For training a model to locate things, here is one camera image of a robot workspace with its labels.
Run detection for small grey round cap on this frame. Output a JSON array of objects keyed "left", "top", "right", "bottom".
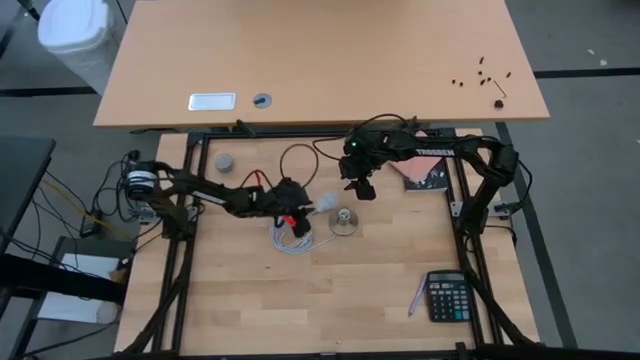
[{"left": 214, "top": 152, "right": 235, "bottom": 174}]

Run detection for black power adapter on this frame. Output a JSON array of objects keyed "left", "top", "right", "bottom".
[{"left": 79, "top": 209, "right": 104, "bottom": 239}]

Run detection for black left wrist camera cable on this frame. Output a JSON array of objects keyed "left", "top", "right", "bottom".
[{"left": 278, "top": 143, "right": 320, "bottom": 190}]

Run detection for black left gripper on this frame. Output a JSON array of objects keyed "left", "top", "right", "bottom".
[{"left": 259, "top": 176, "right": 319, "bottom": 239}]

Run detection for white trash bin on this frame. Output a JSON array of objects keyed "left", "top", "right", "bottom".
[{"left": 37, "top": 0, "right": 121, "bottom": 96}]

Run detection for black floor cable bundle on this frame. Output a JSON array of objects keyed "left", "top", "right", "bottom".
[{"left": 92, "top": 149, "right": 151, "bottom": 226}]

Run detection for black book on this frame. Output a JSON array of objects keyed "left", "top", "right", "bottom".
[{"left": 402, "top": 157, "right": 450, "bottom": 193}]

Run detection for white lightbulb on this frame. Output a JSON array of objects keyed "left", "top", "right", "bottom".
[{"left": 310, "top": 192, "right": 342, "bottom": 217}]

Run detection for black side desk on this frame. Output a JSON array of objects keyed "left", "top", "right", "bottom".
[{"left": 0, "top": 135, "right": 57, "bottom": 251}]

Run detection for purple pen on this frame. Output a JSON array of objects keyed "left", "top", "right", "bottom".
[{"left": 407, "top": 273, "right": 429, "bottom": 318}]

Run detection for white lamp power cord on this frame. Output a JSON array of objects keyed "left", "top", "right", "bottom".
[{"left": 269, "top": 219, "right": 341, "bottom": 255}]

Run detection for yellow floor cable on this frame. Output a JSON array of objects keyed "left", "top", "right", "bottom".
[{"left": 42, "top": 177, "right": 131, "bottom": 241}]

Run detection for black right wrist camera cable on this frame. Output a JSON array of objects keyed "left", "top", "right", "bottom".
[{"left": 312, "top": 113, "right": 416, "bottom": 161}]

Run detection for black calculator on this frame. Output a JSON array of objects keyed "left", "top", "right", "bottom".
[{"left": 425, "top": 270, "right": 474, "bottom": 324}]

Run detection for white floor box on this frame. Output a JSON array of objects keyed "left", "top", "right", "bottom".
[{"left": 37, "top": 252, "right": 121, "bottom": 325}]

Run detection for metal lamp socket base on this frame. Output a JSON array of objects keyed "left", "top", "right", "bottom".
[{"left": 328, "top": 207, "right": 360, "bottom": 237}]

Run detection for black aluminium table frame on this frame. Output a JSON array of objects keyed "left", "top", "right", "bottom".
[{"left": 117, "top": 127, "right": 544, "bottom": 360}]

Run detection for beige wooden desk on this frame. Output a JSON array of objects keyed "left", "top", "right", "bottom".
[{"left": 93, "top": 0, "right": 551, "bottom": 131}]

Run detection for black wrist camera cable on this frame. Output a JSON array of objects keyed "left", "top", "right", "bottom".
[
  {"left": 312, "top": 113, "right": 416, "bottom": 161},
  {"left": 278, "top": 143, "right": 320, "bottom": 190}
]

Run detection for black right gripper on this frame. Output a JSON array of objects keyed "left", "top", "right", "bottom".
[{"left": 338, "top": 130, "right": 389, "bottom": 201}]

